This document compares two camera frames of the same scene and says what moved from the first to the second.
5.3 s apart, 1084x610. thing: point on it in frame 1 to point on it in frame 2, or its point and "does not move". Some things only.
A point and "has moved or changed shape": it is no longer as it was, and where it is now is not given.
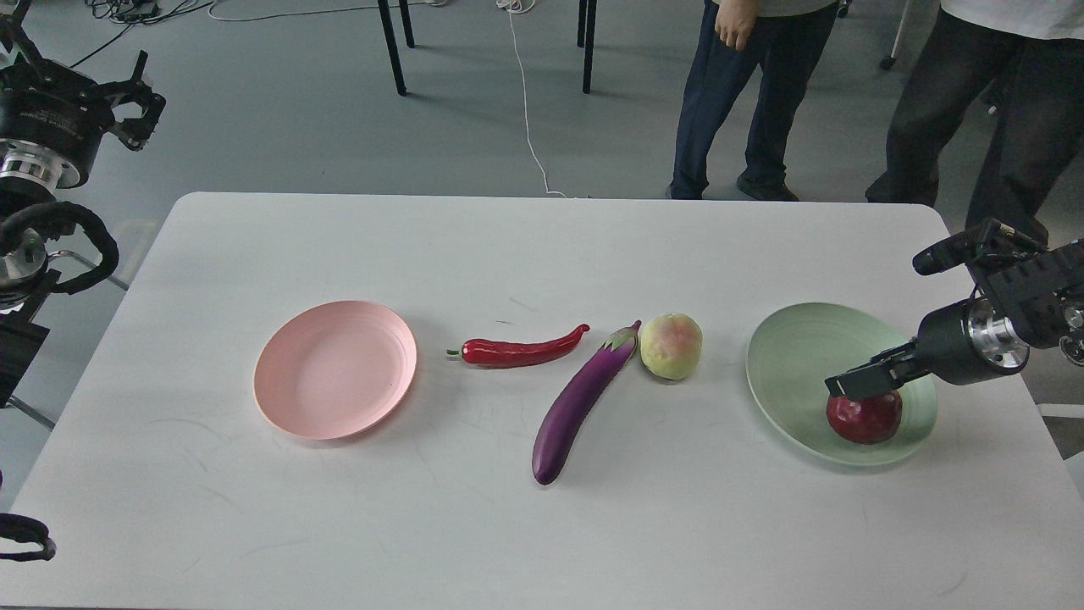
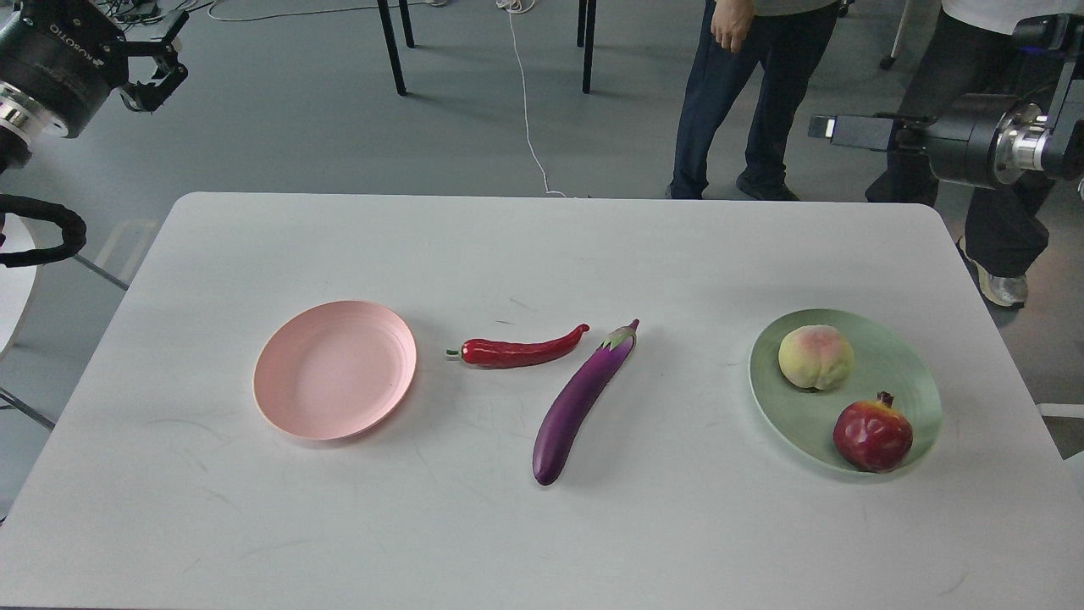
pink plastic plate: x=334 y=368 does not move
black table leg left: x=392 y=47 does not move
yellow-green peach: x=671 y=345 to x=815 y=356
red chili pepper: x=489 y=353 does not move
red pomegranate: x=865 y=421 has moved or changed shape
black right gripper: x=956 y=344 to x=959 y=139
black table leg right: x=590 y=28 does not move
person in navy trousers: x=788 y=38 does not move
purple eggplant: x=562 y=422 does not move
